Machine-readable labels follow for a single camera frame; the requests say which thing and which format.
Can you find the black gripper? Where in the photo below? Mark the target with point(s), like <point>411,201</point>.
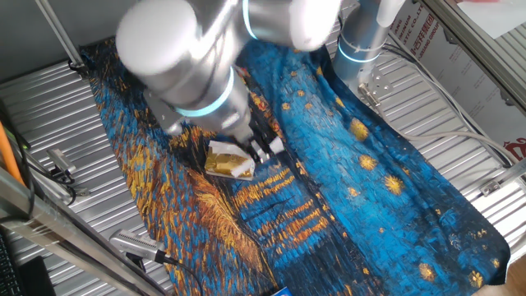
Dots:
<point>259,140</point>

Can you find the white paper napkin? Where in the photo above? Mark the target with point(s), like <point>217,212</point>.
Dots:
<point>244,168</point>

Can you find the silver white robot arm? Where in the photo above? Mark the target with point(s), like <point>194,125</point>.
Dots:
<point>185,53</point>

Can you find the starry night painting tablecloth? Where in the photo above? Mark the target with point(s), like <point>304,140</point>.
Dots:
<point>370,185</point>

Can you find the blue printed packet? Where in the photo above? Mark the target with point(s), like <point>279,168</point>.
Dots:
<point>281,292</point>

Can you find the dark metal pole clamp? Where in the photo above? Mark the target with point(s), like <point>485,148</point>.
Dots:
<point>78,69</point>

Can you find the white panel with red print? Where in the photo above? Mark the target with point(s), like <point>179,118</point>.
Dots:
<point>464,70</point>

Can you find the slanted metal pole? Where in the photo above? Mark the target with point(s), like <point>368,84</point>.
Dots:
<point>57,33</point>

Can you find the black box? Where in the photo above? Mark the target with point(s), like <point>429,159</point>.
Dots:
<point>37,279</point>

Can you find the white sheet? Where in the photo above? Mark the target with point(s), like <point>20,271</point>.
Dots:
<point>493,16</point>

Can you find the black keyboard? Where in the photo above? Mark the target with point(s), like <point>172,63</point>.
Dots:
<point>6,271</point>

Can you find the large silver camera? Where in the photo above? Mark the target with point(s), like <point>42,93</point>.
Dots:
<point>135,243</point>

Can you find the black large camera mount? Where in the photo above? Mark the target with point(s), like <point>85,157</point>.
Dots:
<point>135,262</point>

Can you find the silver camera mount bracket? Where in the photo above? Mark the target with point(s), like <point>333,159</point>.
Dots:
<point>81,191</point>

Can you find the small silver camera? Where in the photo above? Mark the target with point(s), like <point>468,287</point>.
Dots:
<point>61,160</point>

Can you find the aluminium frame beam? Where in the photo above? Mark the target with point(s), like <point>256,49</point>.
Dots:
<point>493,61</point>
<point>61,234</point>

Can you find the aluminium bar with corner bracket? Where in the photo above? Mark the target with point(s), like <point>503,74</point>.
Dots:
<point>505,177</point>

